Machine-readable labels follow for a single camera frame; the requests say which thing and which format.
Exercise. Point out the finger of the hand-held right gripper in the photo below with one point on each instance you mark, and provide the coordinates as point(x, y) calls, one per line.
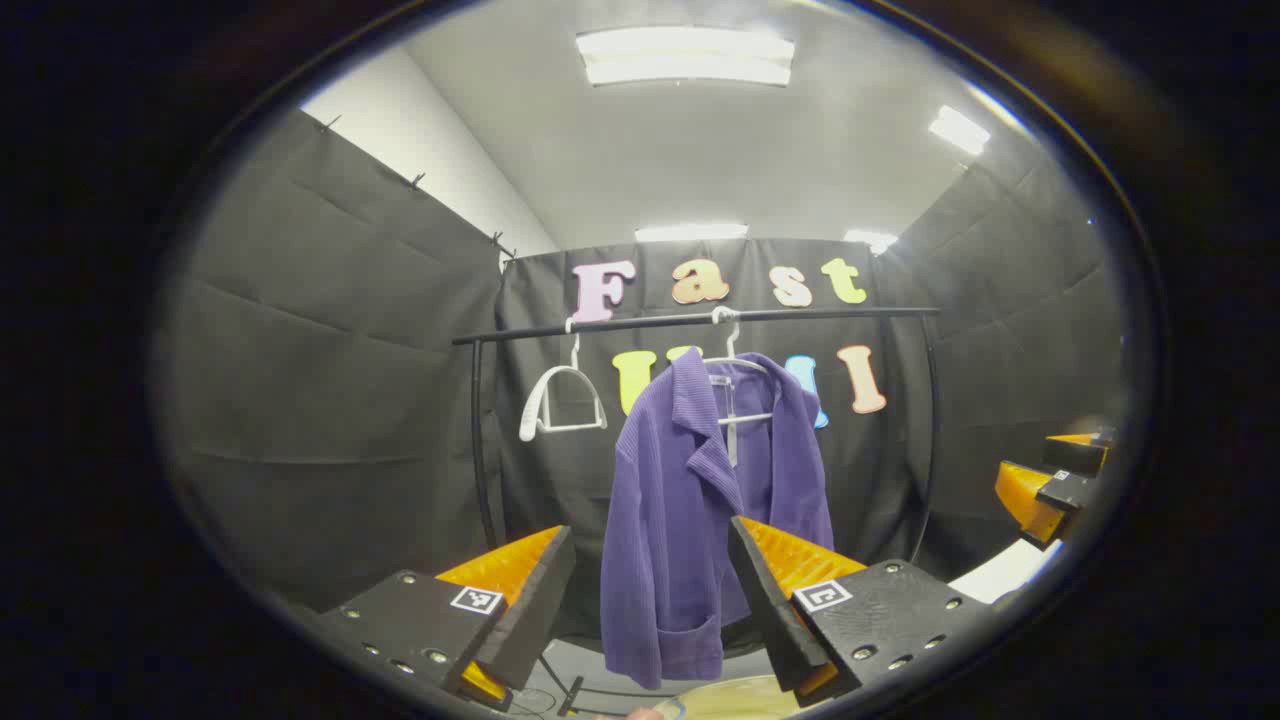
point(1030, 505)
point(1075, 457)

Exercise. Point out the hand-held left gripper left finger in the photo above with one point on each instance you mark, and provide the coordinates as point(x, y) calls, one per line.
point(535, 600)

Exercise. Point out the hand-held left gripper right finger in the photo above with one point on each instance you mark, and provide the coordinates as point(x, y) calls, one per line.
point(765, 600)

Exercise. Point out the cream laundry hamper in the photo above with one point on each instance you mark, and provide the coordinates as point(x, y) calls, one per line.
point(745, 698)

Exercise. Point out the purple ribbed jacket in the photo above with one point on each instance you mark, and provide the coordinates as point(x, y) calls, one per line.
point(670, 500)

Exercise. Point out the white plastic hanger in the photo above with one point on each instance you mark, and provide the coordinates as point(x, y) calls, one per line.
point(750, 417)
point(528, 408)

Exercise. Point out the black clothes rack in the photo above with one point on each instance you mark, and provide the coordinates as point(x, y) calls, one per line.
point(660, 321)

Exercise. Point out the white box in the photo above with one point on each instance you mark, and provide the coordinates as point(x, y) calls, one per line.
point(1000, 572)

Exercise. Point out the small ceiling light panel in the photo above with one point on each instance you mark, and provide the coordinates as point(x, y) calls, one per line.
point(958, 129)
point(872, 240)
point(690, 232)

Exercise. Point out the black backdrop cloth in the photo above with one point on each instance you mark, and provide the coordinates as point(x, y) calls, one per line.
point(330, 350)

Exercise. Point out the large ceiling light panel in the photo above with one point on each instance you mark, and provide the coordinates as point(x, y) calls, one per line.
point(685, 56)

